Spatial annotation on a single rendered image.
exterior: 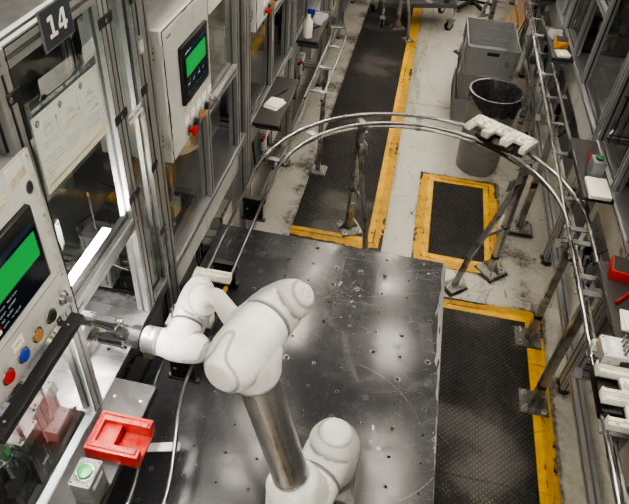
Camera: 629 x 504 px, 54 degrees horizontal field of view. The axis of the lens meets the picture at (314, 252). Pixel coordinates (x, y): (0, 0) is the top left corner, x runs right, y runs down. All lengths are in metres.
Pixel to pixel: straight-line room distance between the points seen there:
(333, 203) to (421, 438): 2.28
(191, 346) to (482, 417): 1.70
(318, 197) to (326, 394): 2.17
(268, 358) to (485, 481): 1.78
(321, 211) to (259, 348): 2.77
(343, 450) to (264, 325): 0.60
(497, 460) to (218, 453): 1.43
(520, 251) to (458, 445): 1.55
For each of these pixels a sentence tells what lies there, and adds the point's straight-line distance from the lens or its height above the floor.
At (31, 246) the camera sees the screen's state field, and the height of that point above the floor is 1.66.
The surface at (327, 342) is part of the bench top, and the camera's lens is 2.43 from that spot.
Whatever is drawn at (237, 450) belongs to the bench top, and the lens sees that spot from 2.15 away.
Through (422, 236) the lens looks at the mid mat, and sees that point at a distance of 4.02.
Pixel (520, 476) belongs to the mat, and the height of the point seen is 0.01.
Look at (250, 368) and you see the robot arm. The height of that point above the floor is 1.45.
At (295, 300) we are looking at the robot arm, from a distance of 1.44.
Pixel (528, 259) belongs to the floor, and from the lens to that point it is 4.11.
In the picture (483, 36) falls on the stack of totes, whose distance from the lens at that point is 5.65.
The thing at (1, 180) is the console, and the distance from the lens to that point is 1.33.
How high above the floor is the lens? 2.55
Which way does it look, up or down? 42 degrees down
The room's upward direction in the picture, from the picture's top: 5 degrees clockwise
